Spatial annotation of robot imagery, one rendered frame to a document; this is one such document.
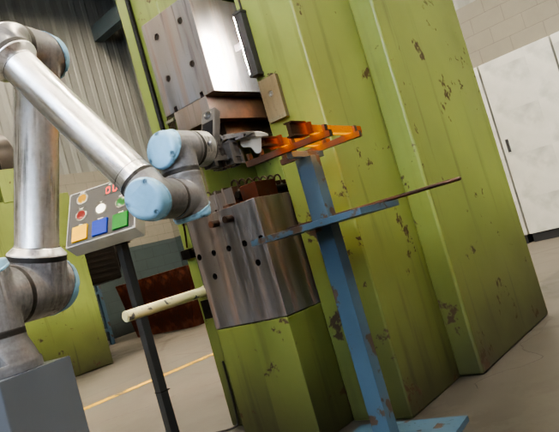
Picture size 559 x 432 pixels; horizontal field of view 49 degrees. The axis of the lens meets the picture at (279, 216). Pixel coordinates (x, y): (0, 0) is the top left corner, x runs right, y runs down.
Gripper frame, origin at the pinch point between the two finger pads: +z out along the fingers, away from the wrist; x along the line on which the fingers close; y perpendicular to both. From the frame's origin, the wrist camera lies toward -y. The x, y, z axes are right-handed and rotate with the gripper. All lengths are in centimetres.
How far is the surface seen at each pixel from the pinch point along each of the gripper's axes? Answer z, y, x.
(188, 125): 53, -27, -58
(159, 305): 42, 40, -88
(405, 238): 91, 41, 3
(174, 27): 52, -65, -51
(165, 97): 54, -42, -66
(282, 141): 15.9, 0.8, 2.3
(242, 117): 69, -25, -42
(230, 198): 51, 7, -47
